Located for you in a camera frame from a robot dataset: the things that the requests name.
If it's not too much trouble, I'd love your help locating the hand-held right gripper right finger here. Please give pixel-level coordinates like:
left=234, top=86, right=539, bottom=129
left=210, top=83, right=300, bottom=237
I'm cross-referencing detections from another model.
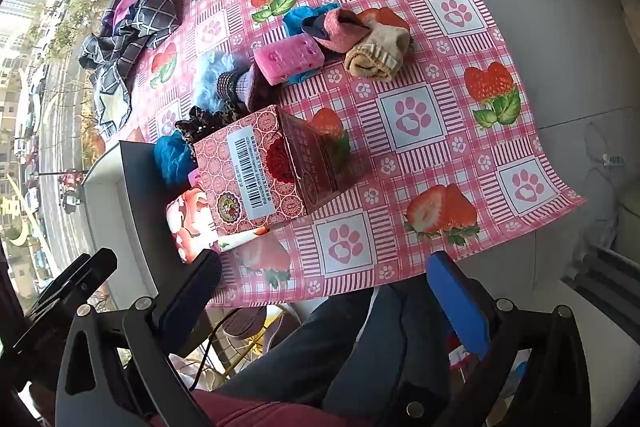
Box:
left=406, top=251, right=593, bottom=427

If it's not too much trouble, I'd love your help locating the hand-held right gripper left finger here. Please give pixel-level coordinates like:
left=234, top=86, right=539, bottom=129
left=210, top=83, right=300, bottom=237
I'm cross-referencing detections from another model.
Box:
left=55, top=249, right=223, bottom=427

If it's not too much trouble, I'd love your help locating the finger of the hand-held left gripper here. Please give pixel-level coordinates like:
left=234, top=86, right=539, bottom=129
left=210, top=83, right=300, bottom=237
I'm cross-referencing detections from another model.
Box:
left=11, top=302, right=146, bottom=353
left=35, top=248, right=118, bottom=308

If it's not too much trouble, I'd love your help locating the black box with white inside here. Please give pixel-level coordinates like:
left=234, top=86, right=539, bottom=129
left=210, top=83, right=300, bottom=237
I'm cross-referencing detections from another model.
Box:
left=82, top=139, right=221, bottom=358

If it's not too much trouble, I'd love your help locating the blue crinkled cloth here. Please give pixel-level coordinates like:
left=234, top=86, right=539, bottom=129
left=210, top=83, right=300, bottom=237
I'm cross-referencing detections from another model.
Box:
left=152, top=131, right=198, bottom=188
left=282, top=3, right=343, bottom=40

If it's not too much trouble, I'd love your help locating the leopard print scrunchie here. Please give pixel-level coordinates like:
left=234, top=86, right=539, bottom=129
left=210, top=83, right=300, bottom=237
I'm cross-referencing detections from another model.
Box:
left=175, top=104, right=246, bottom=142

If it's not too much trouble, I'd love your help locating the purple brown knitted sock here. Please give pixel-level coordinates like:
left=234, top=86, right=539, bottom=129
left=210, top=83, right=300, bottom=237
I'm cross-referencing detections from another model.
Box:
left=216, top=64, right=276, bottom=112

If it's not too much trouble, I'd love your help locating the light blue fluffy scrunchie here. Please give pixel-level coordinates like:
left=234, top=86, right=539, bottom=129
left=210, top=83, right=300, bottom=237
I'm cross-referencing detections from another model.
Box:
left=191, top=52, right=251, bottom=115

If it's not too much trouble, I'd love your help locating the beige knitted sock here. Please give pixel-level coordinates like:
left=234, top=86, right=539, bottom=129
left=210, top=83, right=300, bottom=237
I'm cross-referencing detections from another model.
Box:
left=344, top=21, right=413, bottom=82

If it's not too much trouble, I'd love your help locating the pink fuzzy sock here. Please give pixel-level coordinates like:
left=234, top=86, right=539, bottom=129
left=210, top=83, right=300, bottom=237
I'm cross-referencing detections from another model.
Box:
left=302, top=9, right=373, bottom=55

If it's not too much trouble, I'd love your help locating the brown slipper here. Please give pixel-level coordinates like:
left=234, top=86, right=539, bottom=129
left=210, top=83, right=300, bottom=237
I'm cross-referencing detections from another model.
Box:
left=222, top=307, right=268, bottom=339

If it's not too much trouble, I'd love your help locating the yellow moon window decal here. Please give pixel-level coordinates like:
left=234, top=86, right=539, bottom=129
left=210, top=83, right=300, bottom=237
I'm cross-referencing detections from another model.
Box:
left=0, top=207, right=48, bottom=253

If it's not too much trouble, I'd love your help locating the pink floral packet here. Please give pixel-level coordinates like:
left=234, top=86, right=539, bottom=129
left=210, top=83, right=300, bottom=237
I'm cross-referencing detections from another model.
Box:
left=165, top=186, right=222, bottom=264

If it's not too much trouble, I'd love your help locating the person's maroon garment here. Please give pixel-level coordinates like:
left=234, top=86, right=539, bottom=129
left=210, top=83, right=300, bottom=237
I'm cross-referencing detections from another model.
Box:
left=190, top=389, right=376, bottom=427

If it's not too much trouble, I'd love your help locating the pink strawberry print tablecloth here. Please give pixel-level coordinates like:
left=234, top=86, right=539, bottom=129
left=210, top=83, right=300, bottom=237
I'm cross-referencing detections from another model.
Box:
left=120, top=0, right=588, bottom=308

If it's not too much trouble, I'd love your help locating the red patterned tissue box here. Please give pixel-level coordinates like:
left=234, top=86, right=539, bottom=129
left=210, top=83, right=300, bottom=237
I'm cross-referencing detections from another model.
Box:
left=192, top=104, right=351, bottom=238

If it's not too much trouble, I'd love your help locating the grey plaid cloth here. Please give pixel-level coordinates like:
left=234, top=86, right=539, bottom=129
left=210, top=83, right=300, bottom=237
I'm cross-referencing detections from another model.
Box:
left=77, top=0, right=181, bottom=142

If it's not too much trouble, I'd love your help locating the pink sponge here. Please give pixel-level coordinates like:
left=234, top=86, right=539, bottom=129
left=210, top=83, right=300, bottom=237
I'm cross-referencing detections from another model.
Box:
left=253, top=33, right=325, bottom=86

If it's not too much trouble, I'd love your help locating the black cable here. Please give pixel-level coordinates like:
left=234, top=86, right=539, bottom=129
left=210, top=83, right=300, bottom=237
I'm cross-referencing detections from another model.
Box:
left=189, top=321, right=223, bottom=393

